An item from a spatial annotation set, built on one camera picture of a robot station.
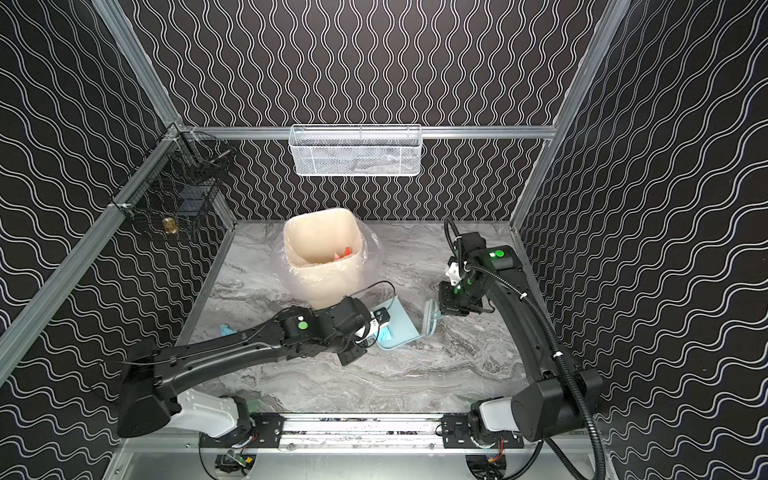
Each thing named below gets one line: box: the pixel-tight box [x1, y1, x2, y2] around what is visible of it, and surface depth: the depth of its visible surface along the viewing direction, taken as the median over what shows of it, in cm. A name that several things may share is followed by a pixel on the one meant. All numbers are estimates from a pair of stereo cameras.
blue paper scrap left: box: [219, 324, 237, 336], surface depth 93 cm
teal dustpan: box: [373, 295, 422, 350], surface depth 77 cm
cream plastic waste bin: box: [283, 208, 366, 308], surface depth 89 cm
